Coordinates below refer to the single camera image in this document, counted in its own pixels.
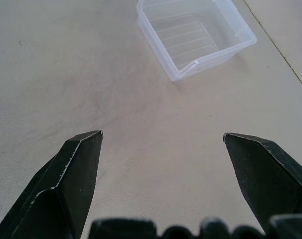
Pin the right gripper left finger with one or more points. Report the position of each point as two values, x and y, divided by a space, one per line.
66 179

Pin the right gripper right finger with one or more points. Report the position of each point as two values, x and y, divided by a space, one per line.
265 174

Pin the clear plastic container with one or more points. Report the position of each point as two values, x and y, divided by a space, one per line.
166 42

